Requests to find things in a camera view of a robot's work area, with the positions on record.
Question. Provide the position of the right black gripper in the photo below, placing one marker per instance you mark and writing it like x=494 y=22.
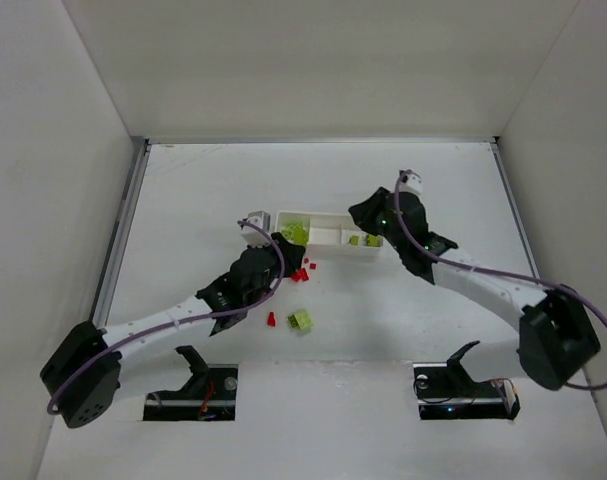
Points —
x=371 y=210

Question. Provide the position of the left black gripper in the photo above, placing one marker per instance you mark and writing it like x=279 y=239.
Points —
x=287 y=248

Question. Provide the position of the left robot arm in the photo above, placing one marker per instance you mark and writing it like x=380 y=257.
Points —
x=93 y=367

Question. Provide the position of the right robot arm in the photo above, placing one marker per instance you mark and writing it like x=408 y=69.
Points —
x=555 y=336

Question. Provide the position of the red lego pile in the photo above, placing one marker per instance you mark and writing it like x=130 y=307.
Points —
x=303 y=273

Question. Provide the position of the white divided container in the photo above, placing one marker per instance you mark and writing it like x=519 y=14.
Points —
x=329 y=234

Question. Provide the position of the red lego piece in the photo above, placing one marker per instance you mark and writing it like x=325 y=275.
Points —
x=271 y=320

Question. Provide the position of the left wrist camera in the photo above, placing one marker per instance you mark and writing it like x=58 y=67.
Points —
x=255 y=228

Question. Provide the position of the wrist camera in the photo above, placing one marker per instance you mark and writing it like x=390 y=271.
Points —
x=410 y=182
x=255 y=228

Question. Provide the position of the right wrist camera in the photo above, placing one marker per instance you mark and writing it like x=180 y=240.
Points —
x=410 y=182

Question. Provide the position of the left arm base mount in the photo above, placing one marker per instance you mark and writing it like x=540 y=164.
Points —
x=208 y=395

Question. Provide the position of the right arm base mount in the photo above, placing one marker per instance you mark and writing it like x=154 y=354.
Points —
x=446 y=391

